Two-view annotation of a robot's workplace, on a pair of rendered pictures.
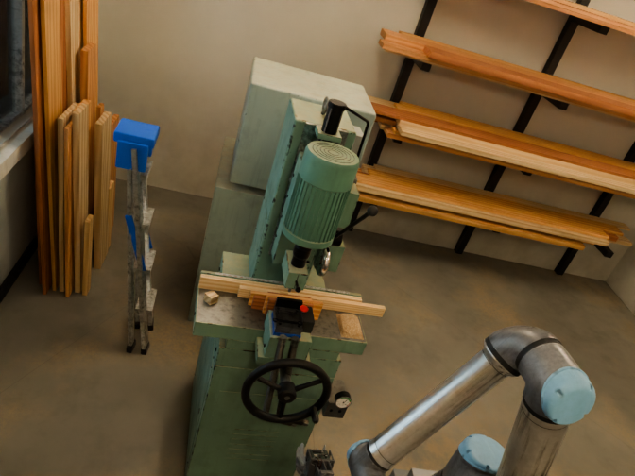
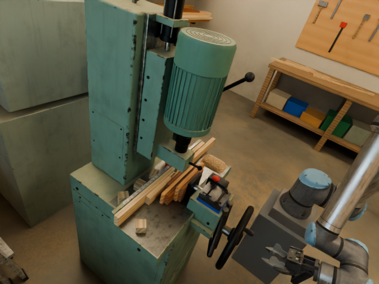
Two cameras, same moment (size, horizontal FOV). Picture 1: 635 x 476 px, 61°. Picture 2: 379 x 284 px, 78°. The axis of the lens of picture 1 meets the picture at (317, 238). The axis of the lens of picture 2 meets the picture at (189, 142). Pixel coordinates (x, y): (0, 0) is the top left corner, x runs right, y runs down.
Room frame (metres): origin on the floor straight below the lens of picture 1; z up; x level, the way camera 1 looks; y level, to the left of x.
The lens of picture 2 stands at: (1.07, 0.58, 1.65)
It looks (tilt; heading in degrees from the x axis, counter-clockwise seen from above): 36 degrees down; 310
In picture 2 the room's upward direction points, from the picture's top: 15 degrees clockwise
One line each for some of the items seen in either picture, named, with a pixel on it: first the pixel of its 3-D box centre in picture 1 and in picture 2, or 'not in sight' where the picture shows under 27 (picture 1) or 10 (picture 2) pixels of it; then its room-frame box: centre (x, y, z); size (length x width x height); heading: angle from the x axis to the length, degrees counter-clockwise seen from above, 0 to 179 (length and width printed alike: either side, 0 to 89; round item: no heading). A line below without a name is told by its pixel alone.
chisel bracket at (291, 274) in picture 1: (294, 271); (175, 155); (1.59, 0.04, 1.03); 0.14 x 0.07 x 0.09; 17
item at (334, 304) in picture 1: (313, 301); (186, 165); (1.60, -0.06, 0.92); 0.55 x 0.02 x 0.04; 107
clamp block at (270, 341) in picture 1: (286, 335); (210, 203); (1.38, 0.00, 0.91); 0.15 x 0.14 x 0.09; 107
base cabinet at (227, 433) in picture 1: (252, 380); (141, 232); (1.68, 0.07, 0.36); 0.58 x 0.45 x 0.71; 17
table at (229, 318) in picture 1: (281, 328); (190, 199); (1.46, 0.02, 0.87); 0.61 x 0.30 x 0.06; 107
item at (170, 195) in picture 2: (286, 306); (184, 182); (1.51, 0.03, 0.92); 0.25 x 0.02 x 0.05; 107
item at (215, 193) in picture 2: (293, 319); (215, 191); (1.38, -0.01, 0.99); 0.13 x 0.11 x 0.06; 107
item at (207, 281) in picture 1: (283, 293); (168, 174); (1.58, 0.06, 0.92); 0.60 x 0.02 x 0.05; 107
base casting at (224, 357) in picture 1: (274, 310); (148, 186); (1.68, 0.07, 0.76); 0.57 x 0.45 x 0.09; 17
